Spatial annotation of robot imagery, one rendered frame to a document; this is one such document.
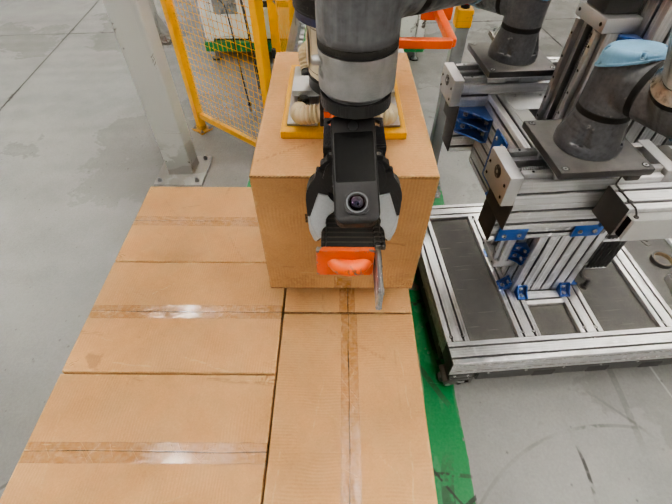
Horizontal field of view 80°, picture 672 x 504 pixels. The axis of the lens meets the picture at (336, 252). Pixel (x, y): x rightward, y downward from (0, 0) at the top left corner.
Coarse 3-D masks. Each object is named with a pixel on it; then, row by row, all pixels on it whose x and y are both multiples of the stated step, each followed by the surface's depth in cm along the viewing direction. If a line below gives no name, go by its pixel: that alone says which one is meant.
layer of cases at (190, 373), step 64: (192, 192) 161; (128, 256) 139; (192, 256) 139; (256, 256) 139; (128, 320) 122; (192, 320) 122; (256, 320) 122; (320, 320) 122; (384, 320) 122; (64, 384) 109; (128, 384) 109; (192, 384) 109; (256, 384) 109; (320, 384) 109; (384, 384) 109; (64, 448) 98; (128, 448) 98; (192, 448) 98; (256, 448) 98; (320, 448) 98; (384, 448) 98
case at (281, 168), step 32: (288, 64) 117; (416, 96) 105; (416, 128) 96; (256, 160) 87; (288, 160) 87; (416, 160) 87; (256, 192) 87; (288, 192) 87; (416, 192) 87; (288, 224) 94; (416, 224) 94; (288, 256) 103; (384, 256) 103; (416, 256) 103
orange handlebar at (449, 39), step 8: (440, 16) 105; (440, 24) 103; (448, 24) 101; (448, 32) 98; (400, 40) 95; (408, 40) 95; (416, 40) 95; (424, 40) 95; (432, 40) 95; (440, 40) 95; (448, 40) 95; (456, 40) 96; (400, 48) 97; (408, 48) 97; (416, 48) 97; (424, 48) 97; (432, 48) 97; (440, 48) 97; (448, 48) 97; (328, 264) 52; (336, 264) 51; (344, 264) 50; (352, 264) 50; (360, 264) 50; (368, 264) 51; (336, 272) 51; (344, 272) 50; (352, 272) 50; (360, 272) 51
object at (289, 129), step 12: (300, 72) 109; (288, 84) 105; (288, 96) 101; (300, 96) 95; (312, 96) 100; (288, 108) 97; (288, 120) 93; (288, 132) 91; (300, 132) 91; (312, 132) 91
